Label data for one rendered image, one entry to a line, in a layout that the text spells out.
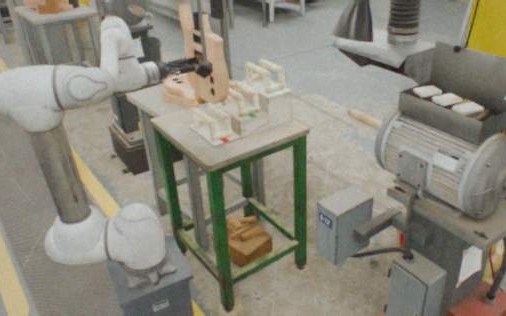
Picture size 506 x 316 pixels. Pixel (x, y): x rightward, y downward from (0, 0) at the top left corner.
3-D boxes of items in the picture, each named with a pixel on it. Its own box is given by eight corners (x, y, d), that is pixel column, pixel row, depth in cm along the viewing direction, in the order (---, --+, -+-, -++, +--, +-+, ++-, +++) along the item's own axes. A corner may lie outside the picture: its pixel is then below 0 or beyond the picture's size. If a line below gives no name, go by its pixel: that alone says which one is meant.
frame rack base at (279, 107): (293, 121, 241) (292, 90, 233) (269, 129, 233) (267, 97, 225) (262, 104, 260) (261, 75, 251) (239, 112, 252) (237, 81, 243)
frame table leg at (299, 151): (307, 267, 279) (307, 133, 235) (300, 272, 276) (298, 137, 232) (301, 262, 283) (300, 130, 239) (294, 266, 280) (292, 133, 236)
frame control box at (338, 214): (411, 274, 154) (420, 211, 142) (366, 306, 143) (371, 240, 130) (358, 236, 171) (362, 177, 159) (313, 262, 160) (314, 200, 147)
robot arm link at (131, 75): (150, 86, 194) (141, 54, 191) (112, 95, 186) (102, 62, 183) (142, 87, 203) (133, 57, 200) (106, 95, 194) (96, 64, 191)
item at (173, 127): (309, 245, 271) (310, 128, 234) (222, 293, 240) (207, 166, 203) (250, 197, 313) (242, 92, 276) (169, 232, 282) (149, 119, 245)
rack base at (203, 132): (242, 138, 225) (242, 136, 224) (214, 148, 217) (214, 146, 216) (214, 119, 244) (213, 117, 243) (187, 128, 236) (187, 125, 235)
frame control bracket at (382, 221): (400, 220, 157) (402, 211, 155) (361, 244, 147) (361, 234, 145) (392, 215, 160) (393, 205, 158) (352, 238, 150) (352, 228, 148)
